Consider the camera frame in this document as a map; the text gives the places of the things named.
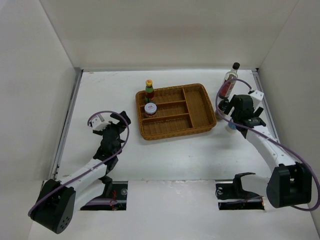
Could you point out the woven wicker divided tray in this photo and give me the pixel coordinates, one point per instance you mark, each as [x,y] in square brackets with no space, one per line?
[181,110]

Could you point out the small brown black-capped bottle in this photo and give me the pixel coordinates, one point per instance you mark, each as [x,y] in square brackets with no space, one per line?
[221,107]

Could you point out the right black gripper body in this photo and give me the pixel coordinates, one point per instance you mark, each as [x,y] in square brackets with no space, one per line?
[234,117]

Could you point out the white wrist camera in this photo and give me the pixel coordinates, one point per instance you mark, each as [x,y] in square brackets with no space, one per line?
[257,97]
[97,124]

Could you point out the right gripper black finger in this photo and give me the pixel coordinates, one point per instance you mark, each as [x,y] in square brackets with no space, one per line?
[229,107]
[258,112]

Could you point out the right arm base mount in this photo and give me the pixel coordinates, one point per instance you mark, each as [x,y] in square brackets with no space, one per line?
[231,196]

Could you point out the tall dark soy sauce bottle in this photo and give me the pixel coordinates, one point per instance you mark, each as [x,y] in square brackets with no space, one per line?
[229,82]

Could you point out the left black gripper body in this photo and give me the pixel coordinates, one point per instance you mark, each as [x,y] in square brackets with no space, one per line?
[117,127]

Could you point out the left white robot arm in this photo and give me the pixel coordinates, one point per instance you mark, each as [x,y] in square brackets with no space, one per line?
[59,199]

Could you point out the red sauce bottle green label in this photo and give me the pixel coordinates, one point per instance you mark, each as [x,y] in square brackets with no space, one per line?
[149,91]

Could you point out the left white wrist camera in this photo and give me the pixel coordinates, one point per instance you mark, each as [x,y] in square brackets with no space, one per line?
[97,124]

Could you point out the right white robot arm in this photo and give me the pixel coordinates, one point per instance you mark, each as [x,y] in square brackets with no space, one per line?
[290,182]

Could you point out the small jar white lid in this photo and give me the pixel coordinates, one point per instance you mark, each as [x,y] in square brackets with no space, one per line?
[150,109]

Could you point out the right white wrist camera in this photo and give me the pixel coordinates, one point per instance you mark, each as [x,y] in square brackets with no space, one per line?
[257,97]

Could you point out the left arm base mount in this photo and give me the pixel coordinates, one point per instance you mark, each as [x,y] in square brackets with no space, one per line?
[113,197]

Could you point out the silver-capped blue label shaker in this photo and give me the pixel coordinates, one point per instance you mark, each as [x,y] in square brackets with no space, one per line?
[231,127]

